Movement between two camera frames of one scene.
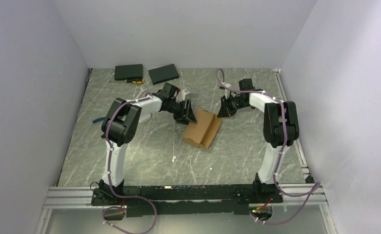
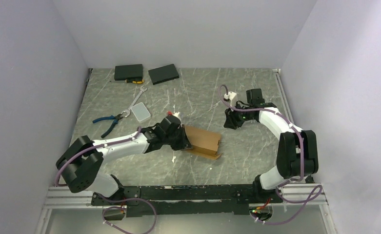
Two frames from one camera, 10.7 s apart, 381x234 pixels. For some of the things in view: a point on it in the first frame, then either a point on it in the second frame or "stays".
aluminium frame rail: x=70 y=197 stays
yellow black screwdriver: x=131 y=81 stays
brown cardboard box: x=201 y=134 to x=204 y=144
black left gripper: x=184 y=119 to x=184 y=144
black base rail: x=185 y=200 stays
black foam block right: x=163 y=74 stays
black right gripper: x=225 y=107 to x=231 y=122
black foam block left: x=128 y=71 stays
